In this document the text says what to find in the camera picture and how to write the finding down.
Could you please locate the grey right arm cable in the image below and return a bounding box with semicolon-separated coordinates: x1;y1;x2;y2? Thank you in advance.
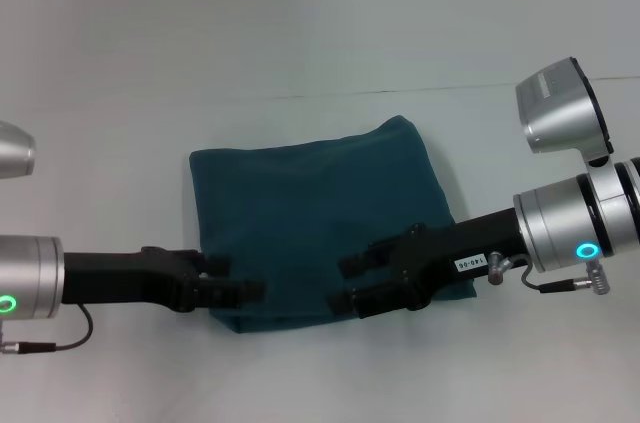
486;249;610;298

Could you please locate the dark red left arm cable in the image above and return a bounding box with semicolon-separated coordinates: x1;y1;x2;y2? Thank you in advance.
0;302;95;357

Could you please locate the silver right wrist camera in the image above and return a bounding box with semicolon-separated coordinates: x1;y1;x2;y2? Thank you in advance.
514;56;616;168

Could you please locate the blue t-shirt with white print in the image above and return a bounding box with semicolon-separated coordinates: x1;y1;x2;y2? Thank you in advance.
188;114;477;335

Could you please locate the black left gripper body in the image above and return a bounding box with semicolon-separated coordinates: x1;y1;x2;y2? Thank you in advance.
62;244;203;315

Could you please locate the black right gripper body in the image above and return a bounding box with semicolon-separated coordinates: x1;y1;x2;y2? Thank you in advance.
390;205;527;313

